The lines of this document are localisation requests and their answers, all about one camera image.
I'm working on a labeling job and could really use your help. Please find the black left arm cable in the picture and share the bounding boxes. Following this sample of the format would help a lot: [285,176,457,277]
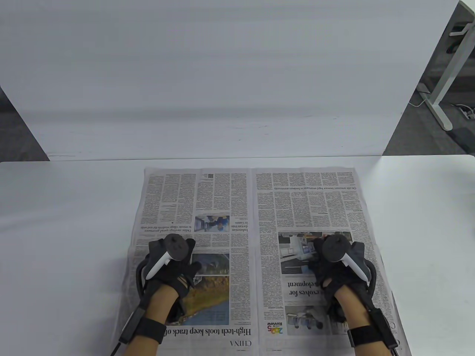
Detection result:
[110,258,149,356]

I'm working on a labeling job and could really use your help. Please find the black white left hand controller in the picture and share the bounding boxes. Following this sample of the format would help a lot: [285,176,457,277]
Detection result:
[145,234,189,280]

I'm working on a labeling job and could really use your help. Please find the white partition board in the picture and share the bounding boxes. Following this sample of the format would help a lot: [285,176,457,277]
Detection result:
[0,0,461,161]

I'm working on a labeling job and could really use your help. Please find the black right forearm sensor strap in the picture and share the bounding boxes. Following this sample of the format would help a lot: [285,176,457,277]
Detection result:
[347,308,399,350]

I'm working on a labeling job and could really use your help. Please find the person's left hand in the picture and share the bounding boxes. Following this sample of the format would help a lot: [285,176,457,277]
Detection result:
[143,238,202,300]

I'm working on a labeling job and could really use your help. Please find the person's right forearm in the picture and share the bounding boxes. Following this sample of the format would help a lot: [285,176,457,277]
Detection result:
[334,286,392,356]

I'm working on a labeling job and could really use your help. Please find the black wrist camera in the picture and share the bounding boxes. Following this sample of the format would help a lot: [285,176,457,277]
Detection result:
[167,300,187,324]
[327,297,347,327]

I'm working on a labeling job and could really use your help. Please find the person's left forearm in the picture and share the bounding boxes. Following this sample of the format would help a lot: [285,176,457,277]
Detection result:
[125,286,179,356]

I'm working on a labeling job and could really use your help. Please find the white table leg frame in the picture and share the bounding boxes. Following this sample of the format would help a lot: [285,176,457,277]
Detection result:
[416,0,475,131]

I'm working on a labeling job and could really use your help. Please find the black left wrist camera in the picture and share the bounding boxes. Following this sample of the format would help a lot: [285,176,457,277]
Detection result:
[167,300,187,324]

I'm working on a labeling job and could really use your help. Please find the person's right hand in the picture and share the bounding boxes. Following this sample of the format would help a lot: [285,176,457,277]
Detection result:
[307,238,371,301]

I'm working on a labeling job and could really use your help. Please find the black white right hand controller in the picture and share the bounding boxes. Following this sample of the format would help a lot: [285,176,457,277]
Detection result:
[321,235,371,283]

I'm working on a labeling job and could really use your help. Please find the black left forearm sensor strap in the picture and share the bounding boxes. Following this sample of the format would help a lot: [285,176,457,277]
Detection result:
[119,307,166,345]

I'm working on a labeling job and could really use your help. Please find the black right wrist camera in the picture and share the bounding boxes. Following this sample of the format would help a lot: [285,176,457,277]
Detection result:
[327,297,347,327]

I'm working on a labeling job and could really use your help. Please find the printed newspaper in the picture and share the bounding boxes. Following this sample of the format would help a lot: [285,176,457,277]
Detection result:
[119,168,412,356]

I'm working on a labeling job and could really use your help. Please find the black forearm sensor strap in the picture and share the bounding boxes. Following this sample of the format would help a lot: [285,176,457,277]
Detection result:
[347,308,399,350]
[119,307,166,345]

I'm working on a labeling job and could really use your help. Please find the black white hand controller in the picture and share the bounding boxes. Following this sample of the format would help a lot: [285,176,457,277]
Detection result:
[145,234,189,280]
[321,235,371,283]

